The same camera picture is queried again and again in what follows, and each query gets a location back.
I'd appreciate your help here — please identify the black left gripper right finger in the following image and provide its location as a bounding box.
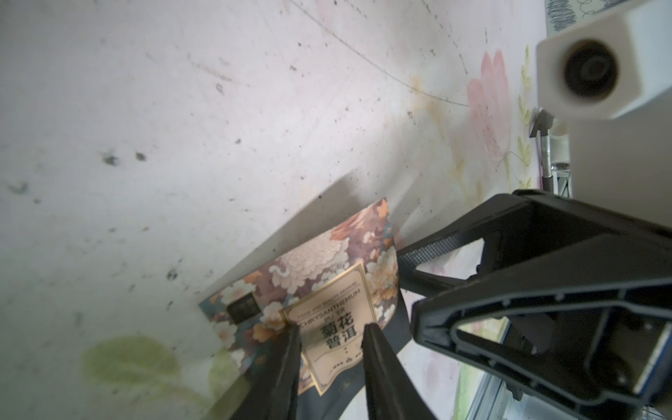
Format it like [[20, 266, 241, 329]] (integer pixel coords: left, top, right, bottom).
[[362, 323, 436, 420]]

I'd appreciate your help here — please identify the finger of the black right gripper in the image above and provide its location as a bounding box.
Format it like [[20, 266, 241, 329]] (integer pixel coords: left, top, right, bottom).
[[411, 234, 671, 419], [397, 190, 671, 297]]

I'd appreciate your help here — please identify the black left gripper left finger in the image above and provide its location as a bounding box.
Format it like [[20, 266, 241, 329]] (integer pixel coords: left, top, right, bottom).
[[231, 324, 301, 420]]

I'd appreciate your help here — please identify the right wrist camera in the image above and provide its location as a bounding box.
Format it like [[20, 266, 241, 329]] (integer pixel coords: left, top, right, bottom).
[[536, 1, 671, 121]]

